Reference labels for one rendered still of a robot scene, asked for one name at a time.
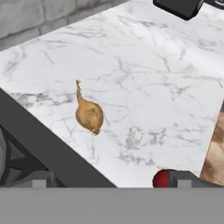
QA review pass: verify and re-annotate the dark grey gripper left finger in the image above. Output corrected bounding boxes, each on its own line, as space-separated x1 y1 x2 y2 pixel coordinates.
8 170 67 188

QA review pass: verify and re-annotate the brown onion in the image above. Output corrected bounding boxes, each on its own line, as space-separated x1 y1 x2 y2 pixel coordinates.
74 79 105 136

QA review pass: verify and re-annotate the black stove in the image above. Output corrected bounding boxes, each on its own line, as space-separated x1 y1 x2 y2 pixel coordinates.
0 88 117 188

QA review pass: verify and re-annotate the red tomato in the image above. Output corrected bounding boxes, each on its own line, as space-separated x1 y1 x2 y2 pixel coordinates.
152 168 171 188

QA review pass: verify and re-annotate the black appliance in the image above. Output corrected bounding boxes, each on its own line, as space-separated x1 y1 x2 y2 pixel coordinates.
152 0 224 21

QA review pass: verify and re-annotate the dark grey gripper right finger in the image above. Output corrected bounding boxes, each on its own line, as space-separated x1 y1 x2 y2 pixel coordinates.
168 170 224 188

